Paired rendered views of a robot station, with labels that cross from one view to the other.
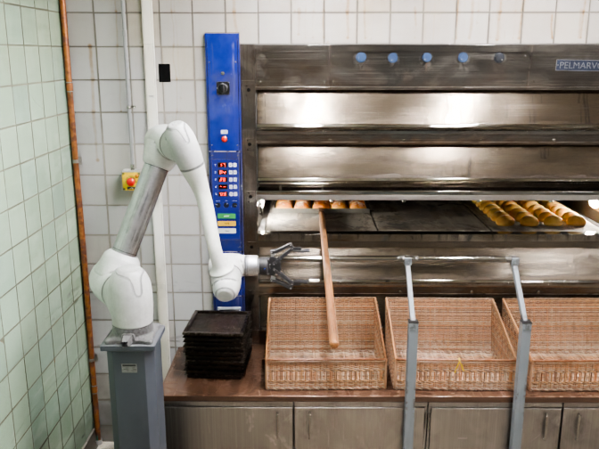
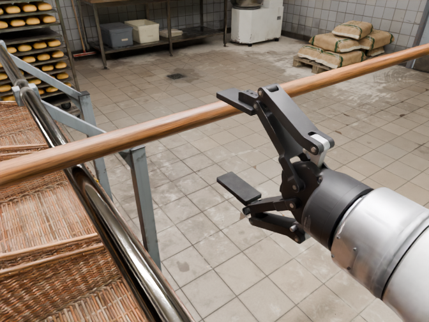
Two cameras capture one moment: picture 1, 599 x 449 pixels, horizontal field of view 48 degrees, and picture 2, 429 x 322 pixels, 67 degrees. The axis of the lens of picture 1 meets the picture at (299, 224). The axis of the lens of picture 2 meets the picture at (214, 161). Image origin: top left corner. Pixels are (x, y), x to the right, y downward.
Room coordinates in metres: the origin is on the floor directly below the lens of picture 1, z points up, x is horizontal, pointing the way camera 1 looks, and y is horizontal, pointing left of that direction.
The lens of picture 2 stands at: (2.99, 0.28, 1.42)
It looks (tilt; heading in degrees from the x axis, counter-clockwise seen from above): 33 degrees down; 234
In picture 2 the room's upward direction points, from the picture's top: straight up
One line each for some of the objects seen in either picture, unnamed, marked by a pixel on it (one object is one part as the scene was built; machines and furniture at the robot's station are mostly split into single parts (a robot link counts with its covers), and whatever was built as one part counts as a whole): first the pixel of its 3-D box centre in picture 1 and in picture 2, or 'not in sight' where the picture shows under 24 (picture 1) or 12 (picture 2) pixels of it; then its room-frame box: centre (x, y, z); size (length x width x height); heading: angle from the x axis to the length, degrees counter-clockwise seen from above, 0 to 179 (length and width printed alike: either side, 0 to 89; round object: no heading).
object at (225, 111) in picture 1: (244, 211); not in sight; (4.23, 0.35, 1.07); 1.93 x 0.16 x 2.15; 0
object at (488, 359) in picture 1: (446, 340); (22, 210); (3.02, -0.71, 0.72); 0.56 x 0.49 x 0.28; 89
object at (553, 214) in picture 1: (525, 208); not in sight; (3.73, -1.27, 1.21); 0.61 x 0.48 x 0.06; 0
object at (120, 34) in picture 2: not in sight; (115, 34); (1.20, -4.62, 0.35); 0.50 x 0.36 x 0.24; 89
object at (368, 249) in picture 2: (252, 265); (380, 239); (2.74, 0.20, 1.19); 0.09 x 0.06 x 0.09; 0
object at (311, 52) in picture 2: not in sight; (320, 50); (-0.93, -2.59, 0.22); 0.62 x 0.36 x 0.15; 5
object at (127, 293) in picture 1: (129, 293); not in sight; (2.45, 0.65, 1.17); 0.18 x 0.16 x 0.22; 35
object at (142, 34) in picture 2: not in sight; (142, 30); (0.79, -4.62, 0.35); 0.50 x 0.36 x 0.24; 91
